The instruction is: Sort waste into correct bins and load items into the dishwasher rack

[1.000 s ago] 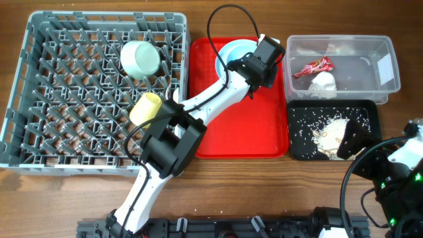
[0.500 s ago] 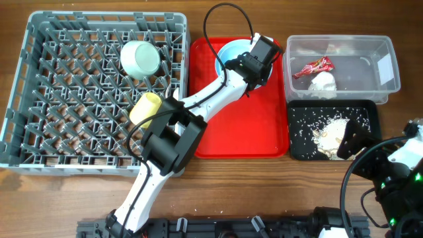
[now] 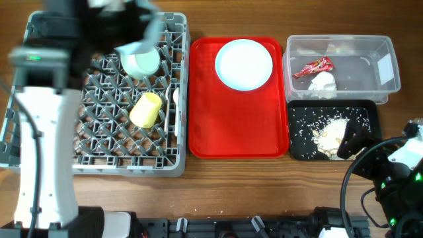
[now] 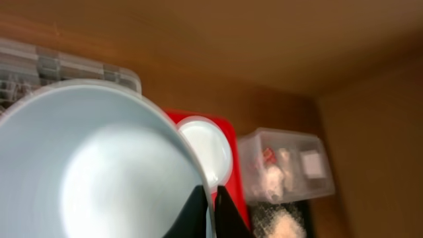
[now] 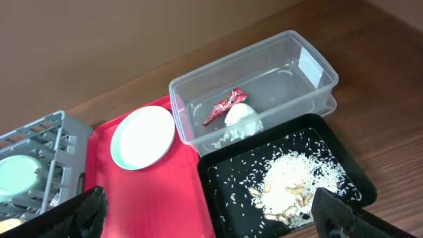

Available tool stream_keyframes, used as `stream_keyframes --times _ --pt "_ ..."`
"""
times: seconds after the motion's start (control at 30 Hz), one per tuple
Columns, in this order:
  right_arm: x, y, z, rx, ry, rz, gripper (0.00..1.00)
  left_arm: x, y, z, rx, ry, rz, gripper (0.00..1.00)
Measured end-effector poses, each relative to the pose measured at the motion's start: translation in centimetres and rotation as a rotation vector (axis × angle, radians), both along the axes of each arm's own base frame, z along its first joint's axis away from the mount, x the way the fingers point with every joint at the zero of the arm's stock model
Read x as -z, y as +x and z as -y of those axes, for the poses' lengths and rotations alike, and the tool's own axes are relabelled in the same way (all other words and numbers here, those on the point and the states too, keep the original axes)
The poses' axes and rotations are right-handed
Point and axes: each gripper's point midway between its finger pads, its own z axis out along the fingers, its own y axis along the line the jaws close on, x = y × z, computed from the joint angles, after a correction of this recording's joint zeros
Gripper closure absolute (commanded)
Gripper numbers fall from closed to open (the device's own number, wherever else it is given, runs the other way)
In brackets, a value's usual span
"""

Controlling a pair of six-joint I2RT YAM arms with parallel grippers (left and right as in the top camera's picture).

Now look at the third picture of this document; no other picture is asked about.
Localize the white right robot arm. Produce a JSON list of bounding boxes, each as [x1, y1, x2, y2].
[[319, 118, 422, 237]]

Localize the mint green bowl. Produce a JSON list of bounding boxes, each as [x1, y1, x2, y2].
[[120, 48, 161, 79]]

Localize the light green small bowl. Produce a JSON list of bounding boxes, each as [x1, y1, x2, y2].
[[115, 0, 161, 55]]

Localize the yellow plastic cup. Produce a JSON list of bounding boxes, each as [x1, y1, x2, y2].
[[130, 92, 163, 128]]

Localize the black waste tray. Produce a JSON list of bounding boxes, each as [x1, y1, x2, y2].
[[288, 100, 381, 161]]

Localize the clear plastic waste bin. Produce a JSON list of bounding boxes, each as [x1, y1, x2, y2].
[[283, 34, 401, 104]]

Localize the red plastic serving tray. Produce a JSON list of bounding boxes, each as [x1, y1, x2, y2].
[[187, 36, 289, 159]]

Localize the white napkin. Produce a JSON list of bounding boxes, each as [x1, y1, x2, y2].
[[308, 71, 337, 99]]

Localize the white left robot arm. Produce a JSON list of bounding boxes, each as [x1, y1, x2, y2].
[[1, 0, 160, 237]]

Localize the red snack wrapper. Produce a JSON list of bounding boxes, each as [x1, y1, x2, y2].
[[293, 56, 334, 79]]

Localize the pile of rice scraps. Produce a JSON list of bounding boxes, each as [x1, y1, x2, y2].
[[311, 117, 349, 160]]

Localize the grey plastic dishwasher rack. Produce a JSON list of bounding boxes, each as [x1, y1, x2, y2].
[[0, 11, 191, 178]]

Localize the light blue plate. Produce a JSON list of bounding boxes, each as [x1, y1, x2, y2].
[[215, 38, 273, 91]]

